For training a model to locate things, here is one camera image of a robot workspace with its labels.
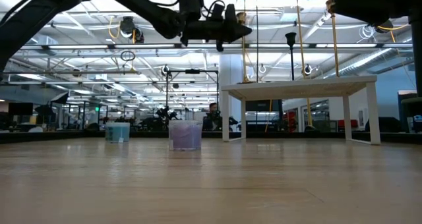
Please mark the black background rig frame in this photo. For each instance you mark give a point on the black background rig frame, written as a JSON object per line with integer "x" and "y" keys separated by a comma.
{"x": 192, "y": 71}

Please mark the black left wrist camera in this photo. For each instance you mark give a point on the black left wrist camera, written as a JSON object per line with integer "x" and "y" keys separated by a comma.
{"x": 191, "y": 6}

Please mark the black aluminium table frame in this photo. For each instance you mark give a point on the black aluminium table frame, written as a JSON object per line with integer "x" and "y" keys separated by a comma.
{"x": 66, "y": 136}

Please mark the purple jar candle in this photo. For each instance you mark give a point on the purple jar candle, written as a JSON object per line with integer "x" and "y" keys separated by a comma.
{"x": 185, "y": 135}

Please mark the red seat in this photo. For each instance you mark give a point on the red seat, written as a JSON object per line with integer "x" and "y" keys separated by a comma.
{"x": 347, "y": 124}

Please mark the black candlestick holder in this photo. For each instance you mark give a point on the black candlestick holder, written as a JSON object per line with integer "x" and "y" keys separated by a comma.
{"x": 291, "y": 39}

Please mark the blue jar candle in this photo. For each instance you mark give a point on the blue jar candle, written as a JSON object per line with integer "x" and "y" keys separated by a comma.
{"x": 117, "y": 132}

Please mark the black monitor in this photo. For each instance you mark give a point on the black monitor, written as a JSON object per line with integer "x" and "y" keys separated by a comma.
{"x": 20, "y": 108}

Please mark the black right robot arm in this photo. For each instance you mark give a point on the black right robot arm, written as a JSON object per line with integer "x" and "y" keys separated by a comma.
{"x": 417, "y": 52}

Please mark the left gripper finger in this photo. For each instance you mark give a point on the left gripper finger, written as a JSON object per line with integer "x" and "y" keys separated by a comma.
{"x": 239, "y": 31}

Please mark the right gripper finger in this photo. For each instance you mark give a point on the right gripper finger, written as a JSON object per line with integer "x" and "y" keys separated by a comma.
{"x": 352, "y": 3}

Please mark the white building column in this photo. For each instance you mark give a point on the white building column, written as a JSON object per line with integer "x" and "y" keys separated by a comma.
{"x": 230, "y": 69}

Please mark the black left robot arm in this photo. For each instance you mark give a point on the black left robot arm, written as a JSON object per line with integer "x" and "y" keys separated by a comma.
{"x": 26, "y": 23}

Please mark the white perforated metal shelf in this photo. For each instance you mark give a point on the white perforated metal shelf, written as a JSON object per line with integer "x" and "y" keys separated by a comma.
{"x": 296, "y": 85}

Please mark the person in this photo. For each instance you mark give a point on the person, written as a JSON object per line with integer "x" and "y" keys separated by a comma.
{"x": 212, "y": 113}

